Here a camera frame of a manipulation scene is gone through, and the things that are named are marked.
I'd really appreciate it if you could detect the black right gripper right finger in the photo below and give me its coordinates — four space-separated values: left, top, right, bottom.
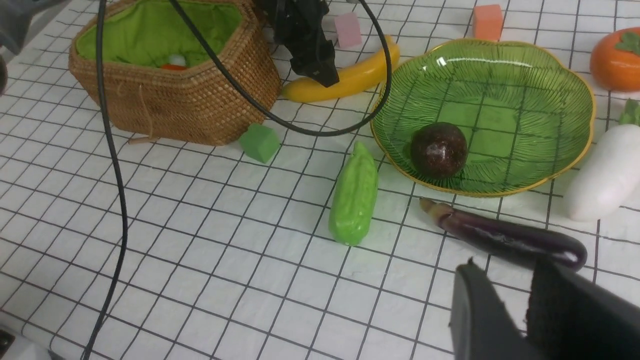
525 260 640 360

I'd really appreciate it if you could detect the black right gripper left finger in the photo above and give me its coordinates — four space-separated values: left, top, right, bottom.
449 258 545 360

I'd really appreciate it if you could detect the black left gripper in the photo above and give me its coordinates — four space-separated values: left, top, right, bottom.
253 0 339 88

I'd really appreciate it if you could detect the yellow toy banana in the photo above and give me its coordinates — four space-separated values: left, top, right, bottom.
281 49 387 103

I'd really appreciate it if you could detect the purple toy eggplant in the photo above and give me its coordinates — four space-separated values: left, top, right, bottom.
419 197 588 272

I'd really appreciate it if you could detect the orange toy carrot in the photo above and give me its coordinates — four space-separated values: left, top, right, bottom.
160 63 187 71

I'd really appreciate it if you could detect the green toy bitter gourd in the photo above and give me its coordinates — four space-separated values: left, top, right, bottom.
327 141 378 247

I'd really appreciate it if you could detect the white toy radish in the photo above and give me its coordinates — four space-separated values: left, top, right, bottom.
563 98 640 223

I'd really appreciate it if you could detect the dark purple toy mangosteen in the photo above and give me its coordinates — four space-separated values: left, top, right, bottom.
409 121 468 180

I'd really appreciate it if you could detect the orange toy persimmon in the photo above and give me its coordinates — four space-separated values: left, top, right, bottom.
589 27 640 93

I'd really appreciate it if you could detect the pink foam cube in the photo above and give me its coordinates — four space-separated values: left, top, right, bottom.
333 12 362 49

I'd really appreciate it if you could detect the green foam cube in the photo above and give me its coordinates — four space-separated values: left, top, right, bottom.
238 123 281 164

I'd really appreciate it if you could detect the woven rattan basket green lining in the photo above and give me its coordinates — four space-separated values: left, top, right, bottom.
68 0 282 147

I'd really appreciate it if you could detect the orange foam cube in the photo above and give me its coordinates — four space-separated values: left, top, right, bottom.
471 4 504 42

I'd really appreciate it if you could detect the green leaf-shaped glass plate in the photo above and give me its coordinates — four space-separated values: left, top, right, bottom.
370 38 595 198

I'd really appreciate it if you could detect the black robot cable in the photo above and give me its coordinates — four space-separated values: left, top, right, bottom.
80 0 393 360

